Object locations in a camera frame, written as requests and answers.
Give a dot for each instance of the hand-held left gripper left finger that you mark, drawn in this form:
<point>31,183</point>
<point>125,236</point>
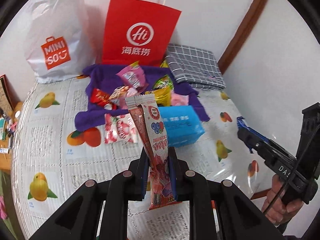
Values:
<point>143,185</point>

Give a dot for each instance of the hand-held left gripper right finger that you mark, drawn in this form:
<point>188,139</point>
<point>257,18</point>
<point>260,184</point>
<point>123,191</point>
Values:
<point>174,185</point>

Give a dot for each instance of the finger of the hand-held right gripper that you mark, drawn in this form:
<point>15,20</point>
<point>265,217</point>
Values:
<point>242,122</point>
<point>257,145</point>

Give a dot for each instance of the long red white snack packet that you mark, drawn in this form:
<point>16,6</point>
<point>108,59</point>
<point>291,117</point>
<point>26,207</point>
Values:
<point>150,130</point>

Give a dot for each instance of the pink white marshmallow packet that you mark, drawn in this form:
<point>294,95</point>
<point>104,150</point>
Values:
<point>120,130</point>

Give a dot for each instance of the light pink snack packet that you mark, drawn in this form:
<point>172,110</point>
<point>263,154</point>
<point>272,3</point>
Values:
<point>178,98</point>

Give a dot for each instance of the yellow snack packet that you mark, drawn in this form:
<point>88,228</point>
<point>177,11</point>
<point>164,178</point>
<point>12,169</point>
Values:
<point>162,96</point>

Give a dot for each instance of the green snack packet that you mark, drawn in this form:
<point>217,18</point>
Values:
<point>163,82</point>

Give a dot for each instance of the pink orange candy bag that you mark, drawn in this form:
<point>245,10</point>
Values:
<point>118,93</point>

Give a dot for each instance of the magenta snack packet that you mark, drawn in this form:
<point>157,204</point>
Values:
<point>131,76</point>

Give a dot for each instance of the person's right hand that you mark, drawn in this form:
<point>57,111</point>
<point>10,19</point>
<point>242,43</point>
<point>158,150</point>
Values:
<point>273,205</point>

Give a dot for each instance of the blue tissue pack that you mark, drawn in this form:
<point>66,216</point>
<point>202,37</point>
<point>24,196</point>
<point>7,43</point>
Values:
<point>180,125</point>

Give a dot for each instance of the fruit print tablecloth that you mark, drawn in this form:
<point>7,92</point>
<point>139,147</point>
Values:
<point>75,167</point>

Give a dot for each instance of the grey plaid folded cloth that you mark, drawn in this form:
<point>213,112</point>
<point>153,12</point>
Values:
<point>192,65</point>

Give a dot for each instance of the yellow green wrapper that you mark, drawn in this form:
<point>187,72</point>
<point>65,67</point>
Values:
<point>164,64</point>

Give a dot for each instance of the purple towel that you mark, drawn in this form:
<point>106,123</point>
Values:
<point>100,80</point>

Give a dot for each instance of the green blanket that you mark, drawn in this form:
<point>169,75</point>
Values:
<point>6,185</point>

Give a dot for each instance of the wooden nightstand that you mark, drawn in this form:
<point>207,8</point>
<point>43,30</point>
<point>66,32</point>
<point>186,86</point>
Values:
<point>7,162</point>

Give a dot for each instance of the small white tube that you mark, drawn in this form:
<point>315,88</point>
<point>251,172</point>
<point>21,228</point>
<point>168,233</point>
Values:
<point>4,151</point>

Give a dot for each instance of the cluster of small cosmetics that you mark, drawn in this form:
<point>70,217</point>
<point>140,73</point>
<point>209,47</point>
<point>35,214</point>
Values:
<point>10,130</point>

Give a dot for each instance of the small white jar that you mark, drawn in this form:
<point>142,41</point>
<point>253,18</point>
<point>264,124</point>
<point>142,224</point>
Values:
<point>17,114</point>

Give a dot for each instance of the red paper bag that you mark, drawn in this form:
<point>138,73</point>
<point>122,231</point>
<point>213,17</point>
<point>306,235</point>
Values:
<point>140,12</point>

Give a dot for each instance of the patterned book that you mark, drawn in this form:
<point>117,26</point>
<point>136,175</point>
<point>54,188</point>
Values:
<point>5,92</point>

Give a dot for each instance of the white plastic shopping bag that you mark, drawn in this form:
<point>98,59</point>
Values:
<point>55,17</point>

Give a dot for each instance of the brown wooden door frame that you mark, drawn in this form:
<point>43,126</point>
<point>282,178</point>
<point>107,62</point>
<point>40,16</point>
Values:
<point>245,27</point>

